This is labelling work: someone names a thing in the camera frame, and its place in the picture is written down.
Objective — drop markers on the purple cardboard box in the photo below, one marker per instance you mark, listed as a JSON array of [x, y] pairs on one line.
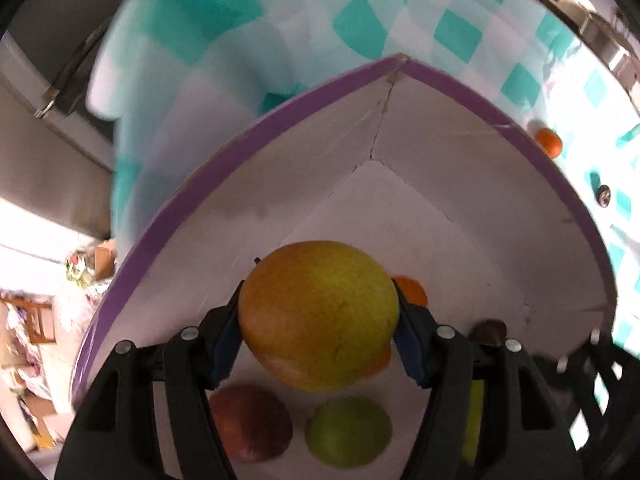
[[450, 185]]

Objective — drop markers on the brown cardboard carton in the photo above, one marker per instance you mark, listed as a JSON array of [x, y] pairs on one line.
[[105, 260]]

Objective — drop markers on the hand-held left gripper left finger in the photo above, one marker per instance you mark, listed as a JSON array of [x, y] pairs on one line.
[[225, 345]]

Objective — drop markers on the green guava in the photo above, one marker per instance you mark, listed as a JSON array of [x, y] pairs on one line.
[[348, 432], [474, 420]]

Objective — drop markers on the grey cabinet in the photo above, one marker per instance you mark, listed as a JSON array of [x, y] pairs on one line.
[[50, 180]]

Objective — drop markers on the teal white checkered tablecloth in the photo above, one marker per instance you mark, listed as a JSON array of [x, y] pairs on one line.
[[300, 10]]

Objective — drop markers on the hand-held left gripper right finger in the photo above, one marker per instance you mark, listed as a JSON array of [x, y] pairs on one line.
[[410, 345]]

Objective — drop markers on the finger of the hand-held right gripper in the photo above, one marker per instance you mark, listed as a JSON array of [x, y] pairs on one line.
[[600, 385]]

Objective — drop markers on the brownish red apple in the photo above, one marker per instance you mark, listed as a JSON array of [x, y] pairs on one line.
[[252, 425]]

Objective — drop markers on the light wooden chair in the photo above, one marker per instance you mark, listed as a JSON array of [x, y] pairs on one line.
[[30, 317]]

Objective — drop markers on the small dark brown nut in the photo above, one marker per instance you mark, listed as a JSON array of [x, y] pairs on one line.
[[490, 332], [603, 195]]

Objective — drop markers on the small orange tangerine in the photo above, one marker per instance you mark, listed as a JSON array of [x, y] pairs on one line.
[[550, 142], [414, 291]]

